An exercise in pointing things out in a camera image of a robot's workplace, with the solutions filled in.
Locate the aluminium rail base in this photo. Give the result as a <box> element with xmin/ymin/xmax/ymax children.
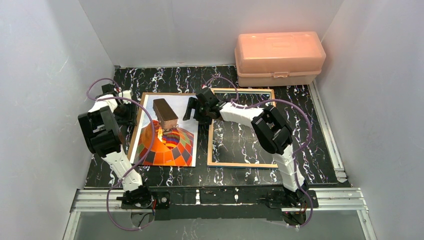
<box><xmin>63</xmin><ymin>185</ymin><xmax>376</xmax><ymax>240</ymax></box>

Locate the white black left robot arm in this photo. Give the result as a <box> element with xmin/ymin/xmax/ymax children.
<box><xmin>78</xmin><ymin>83</ymin><xmax>151</xmax><ymax>204</ymax></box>

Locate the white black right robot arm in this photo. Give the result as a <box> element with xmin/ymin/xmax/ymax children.
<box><xmin>183</xmin><ymin>87</ymin><xmax>308</xmax><ymax>198</ymax></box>

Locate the orange translucent plastic box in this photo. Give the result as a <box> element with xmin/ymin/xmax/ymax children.
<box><xmin>234</xmin><ymin>31</ymin><xmax>326</xmax><ymax>87</ymax></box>

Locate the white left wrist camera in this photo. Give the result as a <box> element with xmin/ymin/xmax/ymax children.
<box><xmin>115</xmin><ymin>88</ymin><xmax>133</xmax><ymax>100</ymax></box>

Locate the blue wooden picture frame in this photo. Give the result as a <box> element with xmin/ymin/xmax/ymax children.
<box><xmin>207</xmin><ymin>88</ymin><xmax>278</xmax><ymax>169</ymax></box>

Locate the hot air balloon photo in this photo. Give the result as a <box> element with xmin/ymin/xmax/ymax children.
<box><xmin>130</xmin><ymin>94</ymin><xmax>200</xmax><ymax>167</ymax></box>

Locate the brown cardboard backing board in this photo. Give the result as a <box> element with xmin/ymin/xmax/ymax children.
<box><xmin>127</xmin><ymin>92</ymin><xmax>200</xmax><ymax>168</ymax></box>

